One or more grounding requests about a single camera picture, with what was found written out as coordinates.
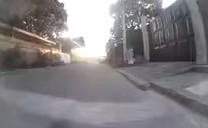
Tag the grey asphalt road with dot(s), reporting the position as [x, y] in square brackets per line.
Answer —
[78, 83]

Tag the building with pitched roof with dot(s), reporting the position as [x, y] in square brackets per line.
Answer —
[75, 43]

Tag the dark gate with pillars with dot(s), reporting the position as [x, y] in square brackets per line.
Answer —
[135, 41]

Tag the tree with thin foliage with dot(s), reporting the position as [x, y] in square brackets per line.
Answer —
[135, 10]

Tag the concrete kerb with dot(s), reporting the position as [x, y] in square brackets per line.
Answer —
[165, 93]

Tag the concrete pavement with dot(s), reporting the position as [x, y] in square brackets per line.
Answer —
[172, 81]

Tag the dark metal fence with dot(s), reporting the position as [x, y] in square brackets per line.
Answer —
[172, 40]

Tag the large leafy tree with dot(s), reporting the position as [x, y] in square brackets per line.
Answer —
[42, 16]

